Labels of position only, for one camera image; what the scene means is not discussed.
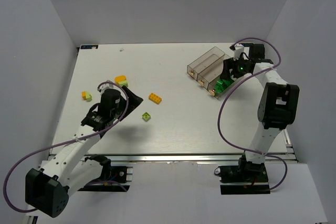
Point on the aluminium front rail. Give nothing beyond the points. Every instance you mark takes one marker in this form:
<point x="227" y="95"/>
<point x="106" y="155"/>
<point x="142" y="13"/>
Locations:
<point x="175" y="158"/>

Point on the orange small lego brick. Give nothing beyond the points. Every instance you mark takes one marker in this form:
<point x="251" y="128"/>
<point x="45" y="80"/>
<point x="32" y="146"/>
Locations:
<point x="84" y="95"/>

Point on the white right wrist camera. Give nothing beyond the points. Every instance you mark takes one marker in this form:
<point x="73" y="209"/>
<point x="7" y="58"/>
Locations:
<point x="237" y="49"/>

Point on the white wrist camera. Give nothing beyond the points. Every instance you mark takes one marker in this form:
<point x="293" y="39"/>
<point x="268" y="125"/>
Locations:
<point x="237" y="49"/>
<point x="103" y="87"/>

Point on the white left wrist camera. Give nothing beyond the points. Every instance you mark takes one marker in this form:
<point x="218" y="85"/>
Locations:
<point x="103" y="87"/>

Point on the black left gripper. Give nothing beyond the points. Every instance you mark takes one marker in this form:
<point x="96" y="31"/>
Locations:
<point x="126" y="100"/>

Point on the pale green small lego brick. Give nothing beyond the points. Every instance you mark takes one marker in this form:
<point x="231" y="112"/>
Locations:
<point x="88" y="97"/>

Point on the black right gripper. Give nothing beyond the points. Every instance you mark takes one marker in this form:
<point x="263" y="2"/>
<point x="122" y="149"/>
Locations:
<point x="228" y="69"/>

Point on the light green lego brick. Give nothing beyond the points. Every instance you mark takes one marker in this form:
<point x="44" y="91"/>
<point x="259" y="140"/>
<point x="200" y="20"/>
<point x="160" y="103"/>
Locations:
<point x="123" y="83"/>

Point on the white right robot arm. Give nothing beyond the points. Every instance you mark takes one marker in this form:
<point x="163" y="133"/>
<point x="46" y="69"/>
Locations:
<point x="277" y="107"/>

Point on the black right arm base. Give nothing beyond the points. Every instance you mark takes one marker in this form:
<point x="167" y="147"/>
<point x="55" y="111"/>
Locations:
<point x="235" y="181"/>

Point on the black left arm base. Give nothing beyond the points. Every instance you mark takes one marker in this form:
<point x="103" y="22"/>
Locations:
<point x="113" y="177"/>

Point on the clear three-compartment plastic container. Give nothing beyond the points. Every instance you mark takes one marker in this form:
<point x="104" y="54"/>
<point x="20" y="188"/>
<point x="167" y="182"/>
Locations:
<point x="206" y="69"/>

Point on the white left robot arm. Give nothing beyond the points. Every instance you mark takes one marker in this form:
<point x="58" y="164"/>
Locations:
<point x="49" y="188"/>

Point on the orange rounded lego brick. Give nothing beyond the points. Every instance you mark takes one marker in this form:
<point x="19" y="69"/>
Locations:
<point x="121" y="78"/>

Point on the lime square lego brick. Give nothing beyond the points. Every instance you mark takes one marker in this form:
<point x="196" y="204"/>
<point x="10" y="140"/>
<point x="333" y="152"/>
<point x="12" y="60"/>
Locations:
<point x="146" y="116"/>

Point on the green curved lego brick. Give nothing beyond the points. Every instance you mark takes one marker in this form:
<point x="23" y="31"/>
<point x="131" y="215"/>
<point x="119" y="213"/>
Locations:
<point x="221" y="85"/>

